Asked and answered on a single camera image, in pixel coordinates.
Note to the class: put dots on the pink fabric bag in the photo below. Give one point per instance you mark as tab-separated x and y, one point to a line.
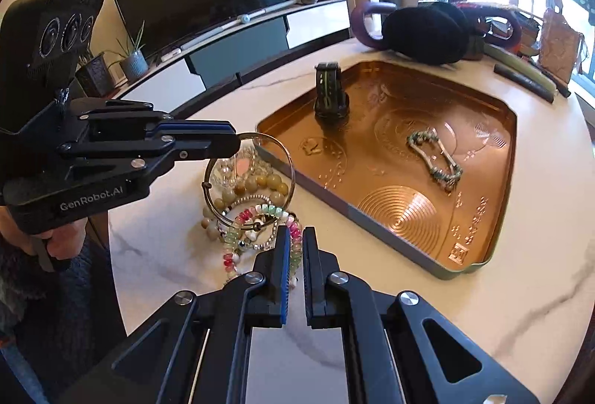
558	46

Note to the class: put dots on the gold metal tray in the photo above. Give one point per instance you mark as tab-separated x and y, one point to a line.
399	209

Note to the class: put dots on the small gold pendant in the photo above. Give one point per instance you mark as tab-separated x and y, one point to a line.
310	145

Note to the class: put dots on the white teal television cabinet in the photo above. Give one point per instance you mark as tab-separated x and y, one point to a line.
232	48

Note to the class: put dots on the colourful woven bag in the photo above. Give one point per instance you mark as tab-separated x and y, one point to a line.
474	7

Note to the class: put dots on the person's left forearm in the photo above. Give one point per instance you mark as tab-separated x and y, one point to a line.
46	306

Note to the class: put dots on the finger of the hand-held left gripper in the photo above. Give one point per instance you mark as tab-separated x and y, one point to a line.
204	127
209	146

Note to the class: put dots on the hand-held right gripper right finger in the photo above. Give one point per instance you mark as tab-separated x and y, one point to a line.
310	278

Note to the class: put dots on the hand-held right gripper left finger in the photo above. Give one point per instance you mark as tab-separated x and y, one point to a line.
281	278

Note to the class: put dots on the silver bangle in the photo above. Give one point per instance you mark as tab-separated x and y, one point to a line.
290	162

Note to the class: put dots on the black green wristwatch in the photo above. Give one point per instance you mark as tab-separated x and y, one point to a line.
331	97

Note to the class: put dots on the aloe plant in grey pot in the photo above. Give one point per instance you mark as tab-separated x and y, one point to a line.
134	66

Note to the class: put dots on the dark square plant pot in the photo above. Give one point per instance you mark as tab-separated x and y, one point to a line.
95	76

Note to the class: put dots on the pale green tube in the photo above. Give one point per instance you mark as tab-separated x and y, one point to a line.
520	67

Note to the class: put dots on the person's left hand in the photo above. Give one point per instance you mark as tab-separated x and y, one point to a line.
65	243

